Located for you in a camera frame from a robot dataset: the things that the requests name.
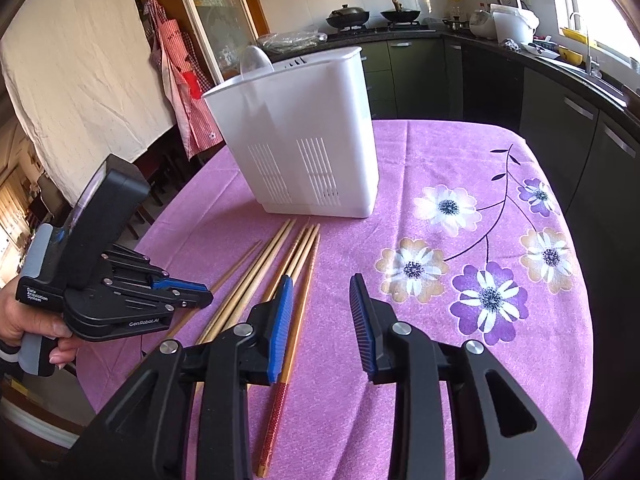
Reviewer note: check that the black lidded wok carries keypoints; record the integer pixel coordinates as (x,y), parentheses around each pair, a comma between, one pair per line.
(347,15)

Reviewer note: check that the dark wooden chair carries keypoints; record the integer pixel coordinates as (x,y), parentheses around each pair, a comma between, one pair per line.
(150,200)

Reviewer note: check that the gas stove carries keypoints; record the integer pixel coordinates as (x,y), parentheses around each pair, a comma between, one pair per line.
(380,29)

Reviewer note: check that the thin tan wooden chopstick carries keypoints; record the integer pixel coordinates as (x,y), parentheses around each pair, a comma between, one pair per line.
(240,262)

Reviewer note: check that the white hanging cloth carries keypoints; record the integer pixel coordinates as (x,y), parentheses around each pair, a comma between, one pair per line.
(75,60)

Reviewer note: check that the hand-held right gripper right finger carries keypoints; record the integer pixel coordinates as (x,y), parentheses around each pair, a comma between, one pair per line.
(362,330)

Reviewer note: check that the purple floral tablecloth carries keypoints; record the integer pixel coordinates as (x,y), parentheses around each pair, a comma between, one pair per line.
(425,160)

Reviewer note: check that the yellow container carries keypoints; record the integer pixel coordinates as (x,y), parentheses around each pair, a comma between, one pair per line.
(572,34)

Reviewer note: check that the light bamboo chopstick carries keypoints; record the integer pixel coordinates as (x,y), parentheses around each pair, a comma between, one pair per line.
(267,261)
(259,260)

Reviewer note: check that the brown chopstick red patterned end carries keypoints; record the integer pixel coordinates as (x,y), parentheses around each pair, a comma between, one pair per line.
(272,425)

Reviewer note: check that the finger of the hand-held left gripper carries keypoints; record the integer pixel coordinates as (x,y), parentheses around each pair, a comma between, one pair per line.
(192,294)
(135,262)

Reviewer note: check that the blue and white plate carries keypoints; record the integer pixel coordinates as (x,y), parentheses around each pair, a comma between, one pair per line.
(540,49)

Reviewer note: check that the white plastic utensil holder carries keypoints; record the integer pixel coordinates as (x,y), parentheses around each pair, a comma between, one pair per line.
(300,110)

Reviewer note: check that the brown wooden chopstick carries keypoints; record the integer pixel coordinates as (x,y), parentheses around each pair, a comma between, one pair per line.
(305,247)
(292,252)

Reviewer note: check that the metal kitchen faucet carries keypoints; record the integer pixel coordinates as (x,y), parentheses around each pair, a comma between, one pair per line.
(592,60)

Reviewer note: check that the clear plastic spoon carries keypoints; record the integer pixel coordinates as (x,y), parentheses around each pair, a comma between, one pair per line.
(255,60)

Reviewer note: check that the kitchen window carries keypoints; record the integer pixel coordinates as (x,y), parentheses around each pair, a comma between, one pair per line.
(610,0)

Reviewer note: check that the kitchen base cabinets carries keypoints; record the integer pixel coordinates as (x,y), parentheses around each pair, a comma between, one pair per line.
(550,110)

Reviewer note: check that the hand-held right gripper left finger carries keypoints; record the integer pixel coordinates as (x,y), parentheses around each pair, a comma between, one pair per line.
(280,330)

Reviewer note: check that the yellow bowl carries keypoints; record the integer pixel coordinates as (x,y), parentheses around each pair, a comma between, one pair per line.
(570,55)

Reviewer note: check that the red checked apron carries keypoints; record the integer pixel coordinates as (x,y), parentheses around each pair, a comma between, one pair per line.
(175,60)

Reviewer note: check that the clear plastic bag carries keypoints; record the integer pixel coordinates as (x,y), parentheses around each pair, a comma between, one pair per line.
(295,40)

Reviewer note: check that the person's left hand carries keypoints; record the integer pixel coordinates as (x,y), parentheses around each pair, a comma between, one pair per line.
(25,317)

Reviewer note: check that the white rice cooker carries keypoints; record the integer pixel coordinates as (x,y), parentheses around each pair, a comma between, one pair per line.
(510,22)

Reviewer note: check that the round white cooker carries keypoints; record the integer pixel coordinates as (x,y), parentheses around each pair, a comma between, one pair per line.
(482,25)

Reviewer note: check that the sliding glass door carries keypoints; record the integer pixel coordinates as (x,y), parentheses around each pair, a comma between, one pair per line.
(220,5)

